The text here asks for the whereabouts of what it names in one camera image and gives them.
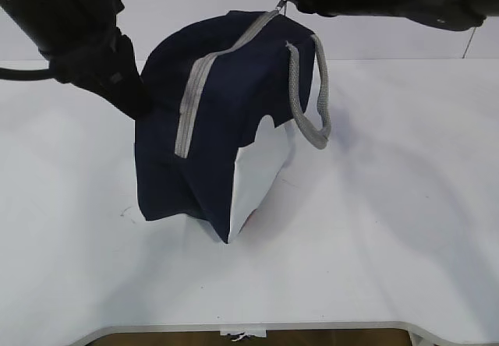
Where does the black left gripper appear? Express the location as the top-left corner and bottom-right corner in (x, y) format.
(37, 27), (153, 119)

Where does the navy blue insulated lunch bag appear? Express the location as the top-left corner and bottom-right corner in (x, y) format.
(134, 9), (331, 243)

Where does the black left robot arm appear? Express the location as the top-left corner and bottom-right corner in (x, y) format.
(1, 0), (153, 120)

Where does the white tape on table edge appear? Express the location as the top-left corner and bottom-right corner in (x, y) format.
(220, 329), (267, 342)

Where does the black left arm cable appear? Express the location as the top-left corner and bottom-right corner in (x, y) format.
(0, 65), (55, 83)

